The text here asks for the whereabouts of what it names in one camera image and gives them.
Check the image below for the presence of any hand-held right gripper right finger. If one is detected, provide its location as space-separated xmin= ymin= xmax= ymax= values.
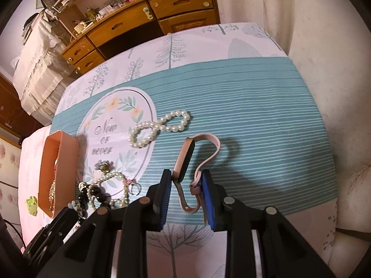
xmin=201 ymin=170 xmax=337 ymax=278

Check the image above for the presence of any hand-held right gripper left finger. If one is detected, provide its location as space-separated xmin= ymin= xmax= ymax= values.
xmin=38 ymin=169 xmax=173 ymax=278

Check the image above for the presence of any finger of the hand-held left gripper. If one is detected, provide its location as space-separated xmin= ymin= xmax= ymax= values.
xmin=48 ymin=208 xmax=80 ymax=239

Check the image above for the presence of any pink strap wristwatch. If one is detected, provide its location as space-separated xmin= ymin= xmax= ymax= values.
xmin=172 ymin=133 xmax=221 ymax=215

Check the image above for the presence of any green hair clip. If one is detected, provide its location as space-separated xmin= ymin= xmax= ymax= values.
xmin=26 ymin=196 xmax=39 ymax=216

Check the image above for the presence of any orange plastic box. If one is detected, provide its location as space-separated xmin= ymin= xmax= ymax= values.
xmin=38 ymin=130 xmax=80 ymax=218

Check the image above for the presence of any flower brooch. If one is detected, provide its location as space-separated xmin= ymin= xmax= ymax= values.
xmin=95 ymin=160 xmax=112 ymax=175

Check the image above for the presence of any pink floral cloth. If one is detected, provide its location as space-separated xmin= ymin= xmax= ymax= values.
xmin=18 ymin=126 xmax=87 ymax=246

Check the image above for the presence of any teal striped printed tablecloth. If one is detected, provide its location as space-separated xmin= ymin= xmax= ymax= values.
xmin=51 ymin=22 xmax=338 ymax=278

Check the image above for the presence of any white lace cloth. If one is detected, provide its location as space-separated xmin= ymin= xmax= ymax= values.
xmin=12 ymin=13 xmax=74 ymax=119

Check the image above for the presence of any wooden desk with drawers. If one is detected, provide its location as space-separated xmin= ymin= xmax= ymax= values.
xmin=36 ymin=0 xmax=221 ymax=75

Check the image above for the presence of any gold chain jewelry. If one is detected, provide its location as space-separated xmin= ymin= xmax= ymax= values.
xmin=48 ymin=156 xmax=60 ymax=212

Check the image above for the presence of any black bead bracelet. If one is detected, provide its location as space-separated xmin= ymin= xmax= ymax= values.
xmin=78 ymin=181 xmax=106 ymax=209

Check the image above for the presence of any small pearl bracelet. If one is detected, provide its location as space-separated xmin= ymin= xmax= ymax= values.
xmin=88 ymin=171 xmax=130 ymax=212

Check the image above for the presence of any large pearl necklace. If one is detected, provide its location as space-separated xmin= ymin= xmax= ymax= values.
xmin=128 ymin=110 xmax=192 ymax=149

